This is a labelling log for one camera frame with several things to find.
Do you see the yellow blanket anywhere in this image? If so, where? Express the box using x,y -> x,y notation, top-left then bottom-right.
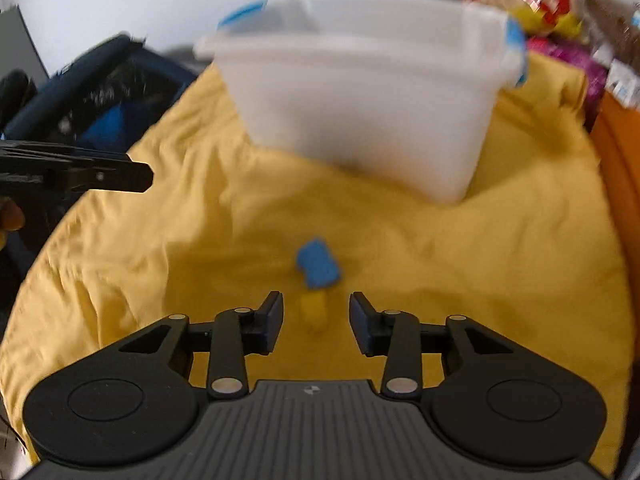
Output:
0,52 -> 633,471

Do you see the small yellow toy block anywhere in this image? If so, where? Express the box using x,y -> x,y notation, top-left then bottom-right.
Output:
298,291 -> 330,332

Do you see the orange wooden cabinet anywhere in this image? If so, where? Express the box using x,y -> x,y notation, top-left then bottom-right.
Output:
589,89 -> 640,291

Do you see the white plastic bin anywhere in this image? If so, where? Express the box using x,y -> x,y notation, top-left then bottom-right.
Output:
193,0 -> 529,207

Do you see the pink mesh bag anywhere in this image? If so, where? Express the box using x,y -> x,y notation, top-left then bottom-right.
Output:
526,35 -> 613,116

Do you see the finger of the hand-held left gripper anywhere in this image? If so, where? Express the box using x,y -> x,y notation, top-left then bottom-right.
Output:
0,141 -> 154,194

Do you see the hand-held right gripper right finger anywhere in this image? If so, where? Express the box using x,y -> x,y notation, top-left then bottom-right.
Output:
348,291 -> 517,402

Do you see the brown packet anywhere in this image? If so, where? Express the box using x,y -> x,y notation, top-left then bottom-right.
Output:
582,0 -> 640,63

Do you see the blue toy block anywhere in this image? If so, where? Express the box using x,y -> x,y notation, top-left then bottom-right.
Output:
294,239 -> 345,291

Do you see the person's left hand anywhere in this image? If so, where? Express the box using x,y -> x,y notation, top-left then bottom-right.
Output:
0,198 -> 26,251

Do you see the grey panel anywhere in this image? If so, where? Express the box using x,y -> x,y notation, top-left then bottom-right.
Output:
0,4 -> 47,93

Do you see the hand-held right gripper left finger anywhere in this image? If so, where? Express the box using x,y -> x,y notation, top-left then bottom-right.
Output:
119,290 -> 285,402

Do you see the small white carton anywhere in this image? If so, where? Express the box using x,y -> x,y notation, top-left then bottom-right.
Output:
607,57 -> 640,106

